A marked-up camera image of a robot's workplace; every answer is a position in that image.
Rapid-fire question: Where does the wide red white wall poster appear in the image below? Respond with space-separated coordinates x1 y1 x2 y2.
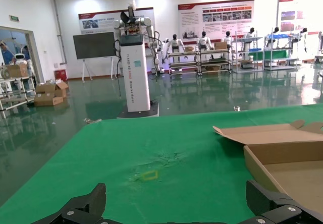
178 0 255 42

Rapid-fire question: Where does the small red white wall poster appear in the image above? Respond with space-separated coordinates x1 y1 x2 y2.
78 7 155 35

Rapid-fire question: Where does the small white service robot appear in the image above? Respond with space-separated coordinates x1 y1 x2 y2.
11 53 32 68

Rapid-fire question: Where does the white tower mobile robot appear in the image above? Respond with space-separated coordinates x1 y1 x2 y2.
112 1 160 119

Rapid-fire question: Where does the cardboard box on rack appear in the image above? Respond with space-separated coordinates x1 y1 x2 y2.
4 64 29 78

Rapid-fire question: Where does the cardboard box with oval hole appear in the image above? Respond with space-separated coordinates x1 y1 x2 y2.
212 120 323 213

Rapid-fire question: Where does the grey door frame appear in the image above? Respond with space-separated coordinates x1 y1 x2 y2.
0 26 43 83

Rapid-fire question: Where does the red framed wall poster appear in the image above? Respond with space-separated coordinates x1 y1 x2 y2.
277 0 323 35

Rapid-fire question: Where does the white wall pipe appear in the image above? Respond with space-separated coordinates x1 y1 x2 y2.
51 0 68 65

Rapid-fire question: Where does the closed cardboard box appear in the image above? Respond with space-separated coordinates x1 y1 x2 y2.
33 92 64 107

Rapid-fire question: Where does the white black humanoid robot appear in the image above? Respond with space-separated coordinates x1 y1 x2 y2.
265 26 281 48
242 27 256 52
161 33 187 64
293 27 309 58
222 30 235 49
196 31 214 51

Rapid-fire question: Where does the open cardboard box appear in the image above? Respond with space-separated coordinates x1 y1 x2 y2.
35 81 69 99

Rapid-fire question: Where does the person in blue clothes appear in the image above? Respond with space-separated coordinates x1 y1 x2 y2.
0 42 13 66

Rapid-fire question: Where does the roller conveyor rack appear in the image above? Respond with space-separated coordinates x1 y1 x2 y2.
198 47 233 77
168 50 200 76

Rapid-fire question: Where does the red floor cabinet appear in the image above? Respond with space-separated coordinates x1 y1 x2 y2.
54 69 68 81

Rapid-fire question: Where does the white pipe rack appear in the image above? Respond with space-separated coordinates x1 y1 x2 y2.
0 64 36 119

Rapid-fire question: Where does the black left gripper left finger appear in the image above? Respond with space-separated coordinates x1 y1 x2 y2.
32 183 112 224

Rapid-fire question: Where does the metal shelf rack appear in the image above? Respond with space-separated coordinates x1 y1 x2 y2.
232 36 265 73
263 33 299 71

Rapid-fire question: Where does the dark screen on stand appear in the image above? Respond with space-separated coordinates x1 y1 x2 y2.
72 31 120 81

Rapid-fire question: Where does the green table cloth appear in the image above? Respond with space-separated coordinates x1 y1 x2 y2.
0 103 323 224

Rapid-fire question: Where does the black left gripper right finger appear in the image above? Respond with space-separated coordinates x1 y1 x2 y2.
237 180 323 224

